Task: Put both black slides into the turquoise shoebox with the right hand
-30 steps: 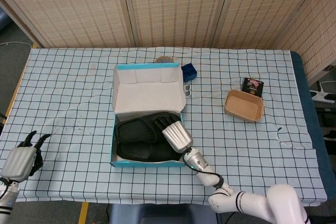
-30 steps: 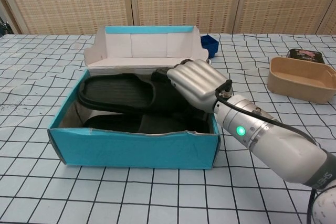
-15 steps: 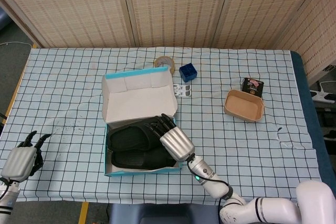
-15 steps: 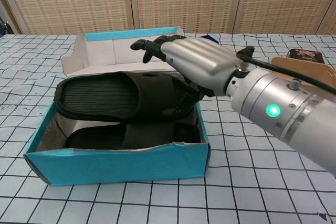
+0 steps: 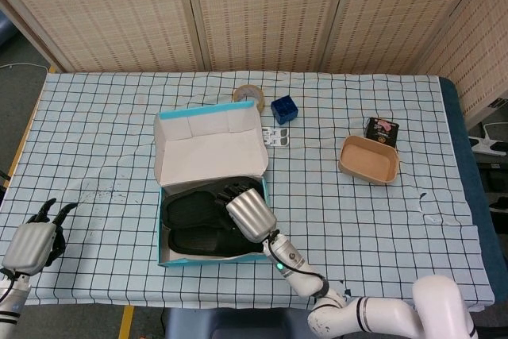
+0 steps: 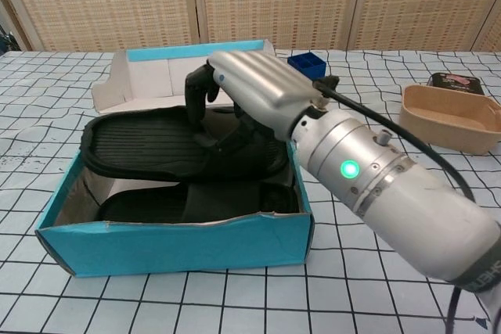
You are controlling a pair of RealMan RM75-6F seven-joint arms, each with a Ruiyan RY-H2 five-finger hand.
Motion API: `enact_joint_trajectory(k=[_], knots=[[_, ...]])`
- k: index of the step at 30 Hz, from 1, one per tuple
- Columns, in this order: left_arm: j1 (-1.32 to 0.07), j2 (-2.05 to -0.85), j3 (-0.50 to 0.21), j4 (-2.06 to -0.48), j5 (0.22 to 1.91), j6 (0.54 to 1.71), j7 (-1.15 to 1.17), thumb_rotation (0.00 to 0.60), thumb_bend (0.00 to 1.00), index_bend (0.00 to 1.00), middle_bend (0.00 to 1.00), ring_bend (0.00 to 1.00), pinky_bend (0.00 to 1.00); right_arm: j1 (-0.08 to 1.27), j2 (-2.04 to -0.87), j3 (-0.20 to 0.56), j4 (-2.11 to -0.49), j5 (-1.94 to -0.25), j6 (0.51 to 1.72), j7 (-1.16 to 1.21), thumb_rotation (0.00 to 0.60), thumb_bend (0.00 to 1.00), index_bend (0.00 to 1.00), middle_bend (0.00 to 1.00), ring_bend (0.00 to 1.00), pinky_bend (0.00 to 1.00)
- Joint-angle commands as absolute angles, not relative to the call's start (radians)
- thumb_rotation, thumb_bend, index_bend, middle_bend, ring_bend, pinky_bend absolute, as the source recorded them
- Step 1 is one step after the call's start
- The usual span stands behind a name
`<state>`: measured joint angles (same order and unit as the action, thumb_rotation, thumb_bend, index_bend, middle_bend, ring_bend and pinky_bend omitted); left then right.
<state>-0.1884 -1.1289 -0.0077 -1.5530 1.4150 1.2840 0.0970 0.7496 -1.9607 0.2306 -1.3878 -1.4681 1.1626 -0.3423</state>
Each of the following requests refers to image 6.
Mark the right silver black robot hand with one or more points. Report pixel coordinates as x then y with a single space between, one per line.
258 80

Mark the black rubber slipper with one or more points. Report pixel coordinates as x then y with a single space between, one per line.
137 146
156 205

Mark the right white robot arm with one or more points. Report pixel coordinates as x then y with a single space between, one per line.
391 201

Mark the small blue plastic box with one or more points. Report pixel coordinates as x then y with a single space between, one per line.
309 66

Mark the light blue shoebox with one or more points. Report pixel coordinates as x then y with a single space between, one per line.
176 248

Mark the brown paper food tray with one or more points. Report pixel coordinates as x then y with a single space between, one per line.
442 123

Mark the black packet with pink print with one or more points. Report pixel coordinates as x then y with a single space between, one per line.
454 83

